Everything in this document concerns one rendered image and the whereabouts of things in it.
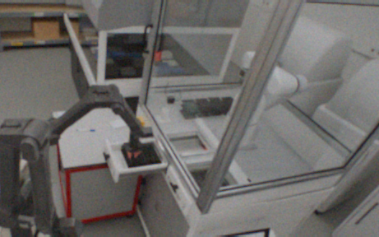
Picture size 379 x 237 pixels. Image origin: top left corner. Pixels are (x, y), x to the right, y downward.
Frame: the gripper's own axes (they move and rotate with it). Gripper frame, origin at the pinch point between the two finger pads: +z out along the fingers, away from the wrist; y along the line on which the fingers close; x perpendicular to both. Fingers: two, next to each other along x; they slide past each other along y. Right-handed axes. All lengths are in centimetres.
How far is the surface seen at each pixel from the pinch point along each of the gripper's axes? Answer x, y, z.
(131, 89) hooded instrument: -89, -27, 12
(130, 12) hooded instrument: -90, -22, -50
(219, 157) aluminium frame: 41, -25, -34
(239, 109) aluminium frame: 41, -26, -59
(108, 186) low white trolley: -19, 9, 47
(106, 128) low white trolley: -53, 3, 21
